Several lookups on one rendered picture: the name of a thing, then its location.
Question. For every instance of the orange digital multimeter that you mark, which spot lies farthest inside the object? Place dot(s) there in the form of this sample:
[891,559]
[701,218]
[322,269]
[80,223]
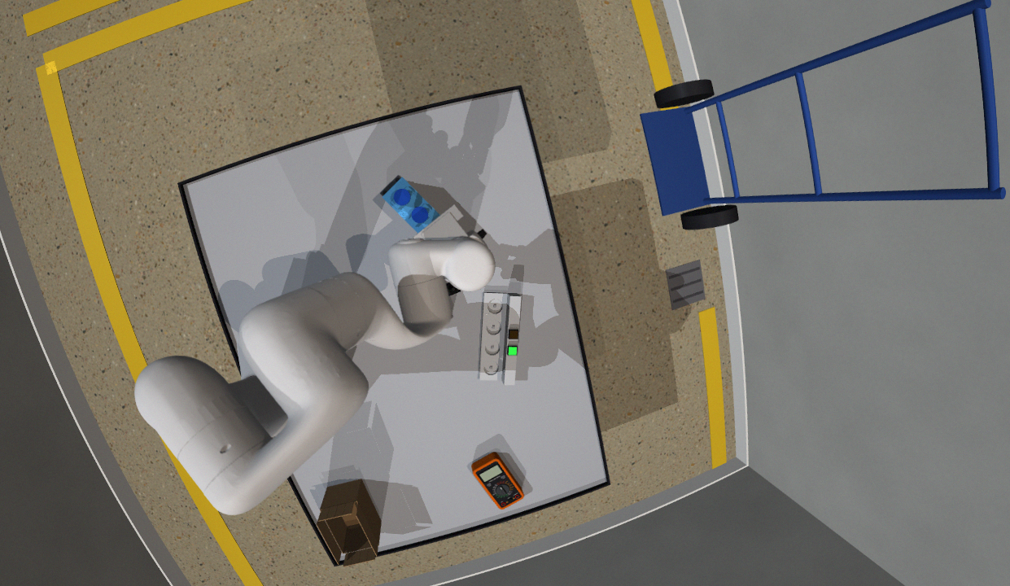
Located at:
[497,481]

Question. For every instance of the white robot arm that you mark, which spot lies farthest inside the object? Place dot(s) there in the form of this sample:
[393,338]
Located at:
[294,348]

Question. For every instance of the black table edge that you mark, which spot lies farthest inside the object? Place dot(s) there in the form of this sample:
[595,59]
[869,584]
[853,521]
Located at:
[546,190]

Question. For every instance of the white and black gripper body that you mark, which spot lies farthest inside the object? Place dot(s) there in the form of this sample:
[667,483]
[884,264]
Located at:
[474,235]

